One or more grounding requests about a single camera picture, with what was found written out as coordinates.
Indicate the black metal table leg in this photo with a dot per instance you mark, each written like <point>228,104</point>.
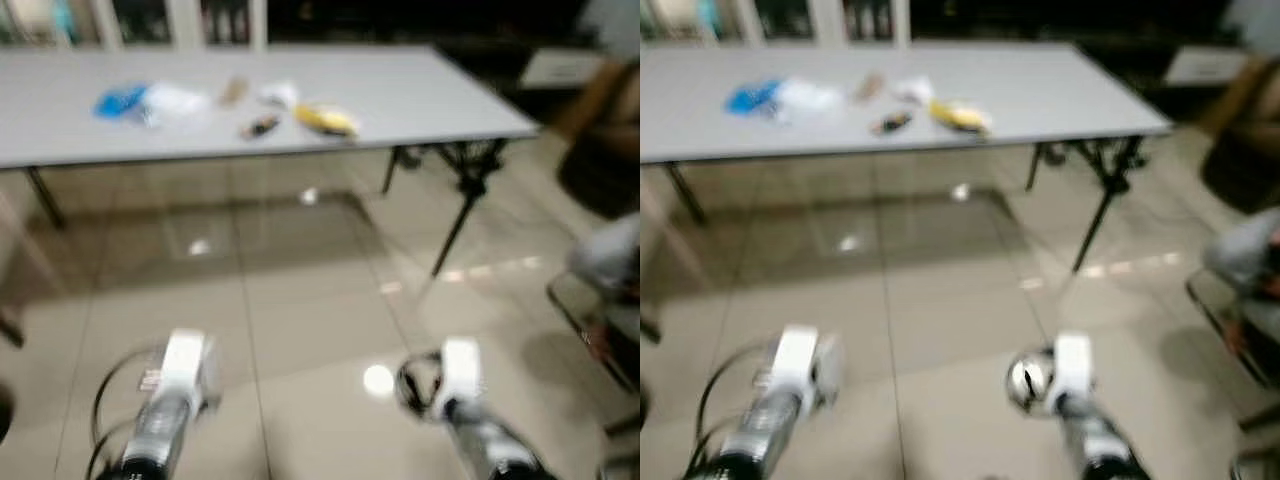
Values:
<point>45,195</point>
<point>470,180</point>
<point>685,195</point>
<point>1108,190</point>

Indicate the brown leather chair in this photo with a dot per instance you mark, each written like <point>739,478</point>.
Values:
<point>600,140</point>
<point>1245,140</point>

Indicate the white crumpled paper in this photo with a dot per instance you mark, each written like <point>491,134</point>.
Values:
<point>915,90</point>
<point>280,93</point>

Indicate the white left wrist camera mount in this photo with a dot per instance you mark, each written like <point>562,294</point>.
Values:
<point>795,360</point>
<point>185,365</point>

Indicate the white low box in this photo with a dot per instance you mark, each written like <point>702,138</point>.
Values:
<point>1205,65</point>
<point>560,68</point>

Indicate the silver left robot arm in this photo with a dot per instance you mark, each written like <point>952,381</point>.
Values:
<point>160,440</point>
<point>765,440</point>

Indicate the white framed glass cabinet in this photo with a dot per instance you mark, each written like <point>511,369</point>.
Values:
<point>825,20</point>
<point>185,20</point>

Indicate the blue plastic bag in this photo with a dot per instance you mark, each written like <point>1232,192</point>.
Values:
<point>750,98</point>
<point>120,102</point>

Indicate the person grey trouser leg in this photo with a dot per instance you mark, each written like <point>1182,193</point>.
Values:
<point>610,255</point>
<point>1240,255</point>

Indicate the brown cardboard piece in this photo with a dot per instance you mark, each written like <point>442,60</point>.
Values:
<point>235,90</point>
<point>872,87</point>

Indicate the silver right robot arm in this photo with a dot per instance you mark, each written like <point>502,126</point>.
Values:
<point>1100,445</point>
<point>490,445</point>

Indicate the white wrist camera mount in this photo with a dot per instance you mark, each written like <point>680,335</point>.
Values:
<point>795,360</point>
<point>185,365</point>
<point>462,370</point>
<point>1072,365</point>

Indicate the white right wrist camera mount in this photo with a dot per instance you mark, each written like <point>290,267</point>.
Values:
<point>462,370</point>
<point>1072,365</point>

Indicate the dark shelf unit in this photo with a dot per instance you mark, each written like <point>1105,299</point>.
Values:
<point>400,20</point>
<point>1050,18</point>

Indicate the black metal chair frame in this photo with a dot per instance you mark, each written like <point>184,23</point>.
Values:
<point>585,335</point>
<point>1225,330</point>

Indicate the dark green snack wrapper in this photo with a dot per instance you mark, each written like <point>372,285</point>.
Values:
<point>262,126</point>
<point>892,122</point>

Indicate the white plastic food tray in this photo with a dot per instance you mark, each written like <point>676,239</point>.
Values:
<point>180,100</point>
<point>812,98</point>

